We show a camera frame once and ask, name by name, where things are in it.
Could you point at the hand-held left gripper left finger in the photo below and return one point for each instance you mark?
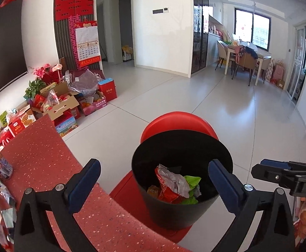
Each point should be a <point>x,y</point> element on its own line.
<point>83,186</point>

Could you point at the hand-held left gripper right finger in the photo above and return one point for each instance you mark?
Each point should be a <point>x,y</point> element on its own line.
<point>225,186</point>

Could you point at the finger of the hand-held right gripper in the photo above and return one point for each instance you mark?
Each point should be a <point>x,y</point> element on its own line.
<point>271,174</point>
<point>275,163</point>

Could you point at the bright green snack wrapper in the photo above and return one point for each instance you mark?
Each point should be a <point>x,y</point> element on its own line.
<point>192,181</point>

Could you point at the red printed plastic bag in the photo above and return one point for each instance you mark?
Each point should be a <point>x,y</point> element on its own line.
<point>168,195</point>

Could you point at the black trash bin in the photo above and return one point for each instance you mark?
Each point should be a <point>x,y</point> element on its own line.
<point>168,215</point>

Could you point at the orange snack wrapper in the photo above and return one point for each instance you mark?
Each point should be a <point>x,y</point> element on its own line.
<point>153,191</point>

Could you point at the teal snack wrapper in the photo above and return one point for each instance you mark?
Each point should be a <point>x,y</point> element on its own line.
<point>9,218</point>

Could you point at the person's right hand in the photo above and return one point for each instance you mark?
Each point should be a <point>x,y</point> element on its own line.
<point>305,219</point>

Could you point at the blue printed carton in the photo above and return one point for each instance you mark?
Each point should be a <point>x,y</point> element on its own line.
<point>66,126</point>

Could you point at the red plastic stool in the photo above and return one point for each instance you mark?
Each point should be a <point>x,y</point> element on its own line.
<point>179,122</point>

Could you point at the small cardboard box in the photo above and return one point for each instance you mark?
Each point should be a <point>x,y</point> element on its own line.
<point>280,84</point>

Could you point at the cardboard fruit box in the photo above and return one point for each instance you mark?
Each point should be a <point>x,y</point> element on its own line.
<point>95,107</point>

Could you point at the brown cardboard box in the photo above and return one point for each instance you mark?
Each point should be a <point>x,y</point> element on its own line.
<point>61,109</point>
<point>59,88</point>

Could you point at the red waffle biscuit box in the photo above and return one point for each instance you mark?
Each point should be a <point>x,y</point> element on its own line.
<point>24,120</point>

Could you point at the clear bag of red packets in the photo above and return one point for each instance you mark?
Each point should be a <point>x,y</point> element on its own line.
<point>51,101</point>

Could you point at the red snack box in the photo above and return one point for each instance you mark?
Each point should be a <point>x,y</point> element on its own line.
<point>3,140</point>

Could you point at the red gift packet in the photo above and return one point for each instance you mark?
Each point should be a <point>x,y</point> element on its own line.
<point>39,101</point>

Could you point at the small red box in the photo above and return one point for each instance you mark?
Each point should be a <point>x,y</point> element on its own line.
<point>108,90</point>

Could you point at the glass sliding door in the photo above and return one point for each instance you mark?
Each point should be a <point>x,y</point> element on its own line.
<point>298,65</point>

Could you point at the beige dining chair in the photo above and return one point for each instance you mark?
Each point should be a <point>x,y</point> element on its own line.
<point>222,51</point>
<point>267,63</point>

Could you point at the green white small box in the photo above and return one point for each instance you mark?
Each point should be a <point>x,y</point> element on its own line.
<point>3,118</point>

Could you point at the brown dining chair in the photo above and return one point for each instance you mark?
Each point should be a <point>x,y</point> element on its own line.
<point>248,60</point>

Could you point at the leafy green potted plant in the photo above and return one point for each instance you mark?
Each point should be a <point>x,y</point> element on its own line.
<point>36,88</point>

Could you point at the white dining table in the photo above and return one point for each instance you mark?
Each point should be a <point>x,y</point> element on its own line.
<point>227,63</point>

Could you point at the dark red gift box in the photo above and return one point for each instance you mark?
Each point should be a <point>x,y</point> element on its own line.
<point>76,74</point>

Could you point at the dark blue jacket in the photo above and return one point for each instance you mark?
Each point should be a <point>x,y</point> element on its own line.
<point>251,51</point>

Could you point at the red plaid cloth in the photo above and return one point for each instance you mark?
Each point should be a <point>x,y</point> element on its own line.
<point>239,53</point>

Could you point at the pink artificial flowers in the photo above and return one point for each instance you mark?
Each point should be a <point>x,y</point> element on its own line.
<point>41,71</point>

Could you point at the dark framed window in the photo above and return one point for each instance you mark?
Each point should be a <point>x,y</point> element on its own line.
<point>260,31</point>

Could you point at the dark glass cabinet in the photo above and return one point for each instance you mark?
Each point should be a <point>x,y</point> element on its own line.
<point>199,44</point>

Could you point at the row of colourful packages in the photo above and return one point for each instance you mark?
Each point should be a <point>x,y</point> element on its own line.
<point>220,30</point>

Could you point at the red paper cut hanging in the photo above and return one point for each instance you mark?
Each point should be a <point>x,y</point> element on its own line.
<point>72,39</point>

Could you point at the large black television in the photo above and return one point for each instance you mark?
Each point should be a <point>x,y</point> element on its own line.
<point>3,52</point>

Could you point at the dark slatted wall panel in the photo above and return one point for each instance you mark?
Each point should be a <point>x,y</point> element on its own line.
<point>63,39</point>

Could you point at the wall calendar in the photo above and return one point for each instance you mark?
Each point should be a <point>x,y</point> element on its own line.
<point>87,35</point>

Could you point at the wall intercom panel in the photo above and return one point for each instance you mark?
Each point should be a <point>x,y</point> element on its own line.
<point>160,10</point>

